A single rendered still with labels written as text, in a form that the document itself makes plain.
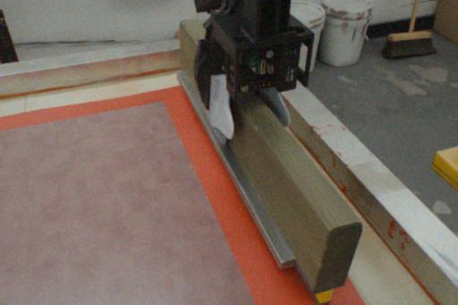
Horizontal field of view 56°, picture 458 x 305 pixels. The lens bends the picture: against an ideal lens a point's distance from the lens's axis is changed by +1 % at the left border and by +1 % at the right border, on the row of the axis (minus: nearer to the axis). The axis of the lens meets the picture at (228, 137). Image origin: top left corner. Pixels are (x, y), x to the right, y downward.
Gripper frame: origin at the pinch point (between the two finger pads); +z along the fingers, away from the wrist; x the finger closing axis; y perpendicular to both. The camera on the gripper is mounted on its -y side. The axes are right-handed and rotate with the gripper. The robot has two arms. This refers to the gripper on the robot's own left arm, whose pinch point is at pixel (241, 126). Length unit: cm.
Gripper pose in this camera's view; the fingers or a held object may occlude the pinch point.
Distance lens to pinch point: 48.3
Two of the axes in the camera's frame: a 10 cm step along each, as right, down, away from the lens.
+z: 0.0, 7.8, 6.2
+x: 9.4, -2.1, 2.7
